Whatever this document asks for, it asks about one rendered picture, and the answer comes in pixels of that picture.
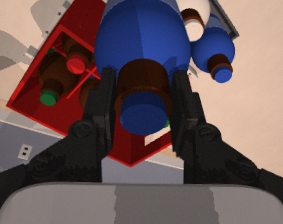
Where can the red bottle crate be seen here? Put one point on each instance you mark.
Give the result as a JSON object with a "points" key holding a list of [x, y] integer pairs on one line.
{"points": [[81, 22]]}

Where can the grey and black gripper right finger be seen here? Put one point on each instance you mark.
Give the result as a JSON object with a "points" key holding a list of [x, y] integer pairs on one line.
{"points": [[208, 159]]}

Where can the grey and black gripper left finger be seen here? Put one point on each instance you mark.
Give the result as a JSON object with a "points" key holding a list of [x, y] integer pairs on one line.
{"points": [[79, 154]]}

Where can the black flat tray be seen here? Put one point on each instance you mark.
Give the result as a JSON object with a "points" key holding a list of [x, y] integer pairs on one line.
{"points": [[218, 11]]}

